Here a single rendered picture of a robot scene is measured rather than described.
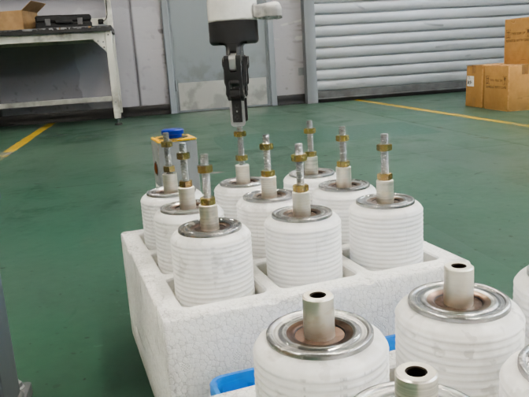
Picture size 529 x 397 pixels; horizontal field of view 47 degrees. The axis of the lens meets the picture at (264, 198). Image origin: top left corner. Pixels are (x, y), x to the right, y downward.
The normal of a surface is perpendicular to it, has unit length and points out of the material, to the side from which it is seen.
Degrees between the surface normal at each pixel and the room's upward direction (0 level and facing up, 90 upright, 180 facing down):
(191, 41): 90
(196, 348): 90
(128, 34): 90
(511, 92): 90
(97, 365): 0
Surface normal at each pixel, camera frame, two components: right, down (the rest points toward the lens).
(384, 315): 0.33, 0.19
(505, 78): -0.98, 0.10
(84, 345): -0.06, -0.97
